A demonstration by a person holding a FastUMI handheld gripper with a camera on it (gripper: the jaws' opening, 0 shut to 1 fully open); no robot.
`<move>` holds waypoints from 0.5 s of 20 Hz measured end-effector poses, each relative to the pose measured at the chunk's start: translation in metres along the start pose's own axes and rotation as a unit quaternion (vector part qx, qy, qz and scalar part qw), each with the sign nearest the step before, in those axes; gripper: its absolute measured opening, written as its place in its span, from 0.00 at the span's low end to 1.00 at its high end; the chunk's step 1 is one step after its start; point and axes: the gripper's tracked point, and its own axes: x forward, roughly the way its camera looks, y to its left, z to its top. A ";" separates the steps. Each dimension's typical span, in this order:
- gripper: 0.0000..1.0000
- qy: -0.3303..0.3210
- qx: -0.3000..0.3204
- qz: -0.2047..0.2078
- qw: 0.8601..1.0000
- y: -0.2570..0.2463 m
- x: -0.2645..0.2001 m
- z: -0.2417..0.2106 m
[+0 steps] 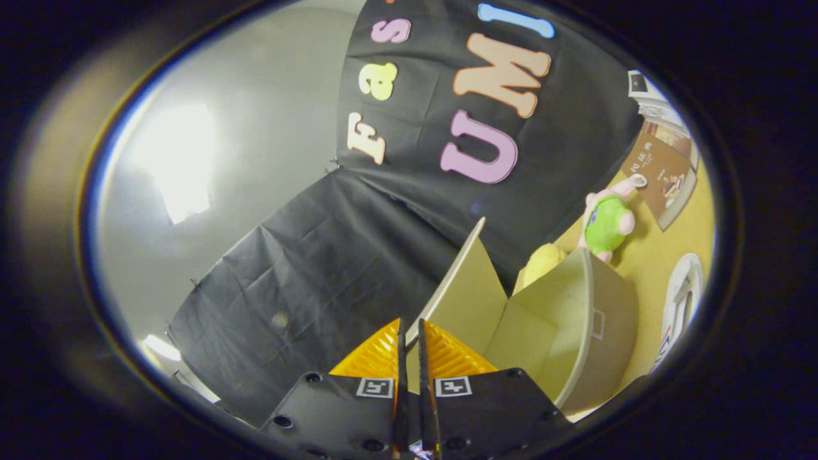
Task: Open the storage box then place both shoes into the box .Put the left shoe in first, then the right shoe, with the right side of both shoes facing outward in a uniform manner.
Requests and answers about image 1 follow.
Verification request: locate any green and pink plush toy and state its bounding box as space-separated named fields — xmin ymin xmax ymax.
xmin=578 ymin=176 xmax=647 ymax=263

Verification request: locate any brown book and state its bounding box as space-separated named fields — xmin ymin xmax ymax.
xmin=620 ymin=121 xmax=699 ymax=231

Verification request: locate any white shoe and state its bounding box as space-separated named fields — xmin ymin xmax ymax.
xmin=651 ymin=252 xmax=704 ymax=375

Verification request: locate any beige fabric storage box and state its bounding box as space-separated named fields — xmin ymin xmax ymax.
xmin=406 ymin=217 xmax=640 ymax=416

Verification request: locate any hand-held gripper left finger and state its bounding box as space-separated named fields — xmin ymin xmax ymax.
xmin=261 ymin=318 xmax=411 ymax=460

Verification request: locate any yellow plush toy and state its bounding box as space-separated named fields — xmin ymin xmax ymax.
xmin=514 ymin=243 xmax=569 ymax=292

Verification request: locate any black backdrop cloth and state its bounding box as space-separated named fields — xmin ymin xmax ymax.
xmin=167 ymin=0 xmax=646 ymax=427

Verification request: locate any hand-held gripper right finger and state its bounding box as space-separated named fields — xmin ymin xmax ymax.
xmin=418 ymin=319 xmax=574 ymax=460

